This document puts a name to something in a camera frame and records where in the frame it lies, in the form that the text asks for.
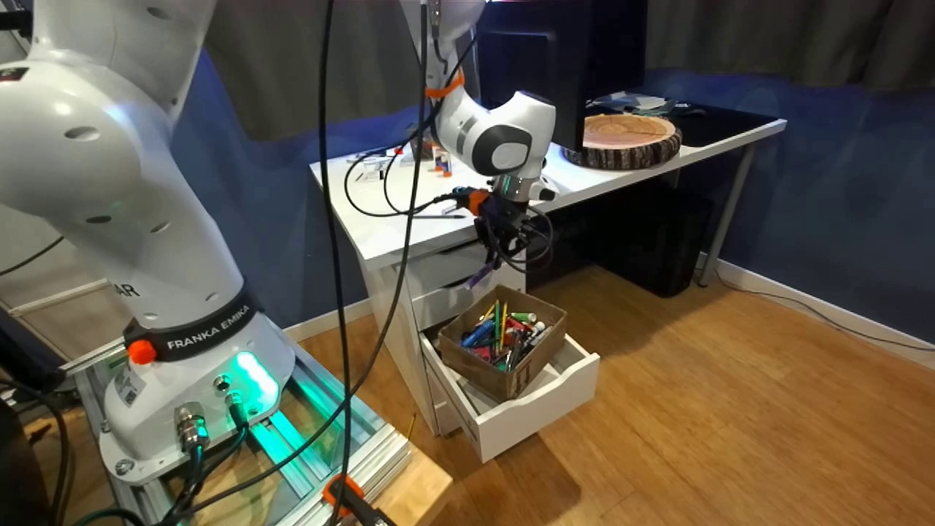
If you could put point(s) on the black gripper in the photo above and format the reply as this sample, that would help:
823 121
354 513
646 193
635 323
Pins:
506 224

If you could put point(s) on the purple marker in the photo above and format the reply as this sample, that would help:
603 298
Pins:
484 276

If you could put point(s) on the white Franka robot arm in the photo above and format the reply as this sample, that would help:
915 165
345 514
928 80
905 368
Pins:
119 193

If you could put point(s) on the blue marker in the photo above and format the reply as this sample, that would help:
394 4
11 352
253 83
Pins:
481 336

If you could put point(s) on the white drawer cabinet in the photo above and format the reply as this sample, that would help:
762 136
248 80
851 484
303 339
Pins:
399 294

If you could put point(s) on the brown cardboard box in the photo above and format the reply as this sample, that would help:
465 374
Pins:
492 379

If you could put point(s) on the white open drawer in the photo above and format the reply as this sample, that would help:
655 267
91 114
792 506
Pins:
530 414

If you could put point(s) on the thin black pen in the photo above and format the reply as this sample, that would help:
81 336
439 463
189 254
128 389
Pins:
449 218

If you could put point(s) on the small orange black gadget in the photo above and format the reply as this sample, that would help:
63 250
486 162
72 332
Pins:
439 162

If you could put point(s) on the white desk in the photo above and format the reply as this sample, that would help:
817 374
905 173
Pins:
380 237

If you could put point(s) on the black computer tower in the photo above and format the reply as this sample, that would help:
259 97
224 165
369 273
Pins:
654 234

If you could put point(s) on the round wooden slab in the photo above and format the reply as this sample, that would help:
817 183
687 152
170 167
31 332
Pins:
629 136

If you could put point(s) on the black monitor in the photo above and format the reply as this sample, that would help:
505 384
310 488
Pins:
594 48

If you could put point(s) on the black desk mat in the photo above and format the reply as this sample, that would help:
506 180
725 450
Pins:
721 121

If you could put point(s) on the orange clamp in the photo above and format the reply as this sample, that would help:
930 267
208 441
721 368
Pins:
345 493

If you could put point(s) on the grey curtain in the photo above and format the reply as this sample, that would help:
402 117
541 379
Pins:
293 60
790 38

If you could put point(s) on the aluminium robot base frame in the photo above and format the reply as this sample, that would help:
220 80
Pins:
380 455

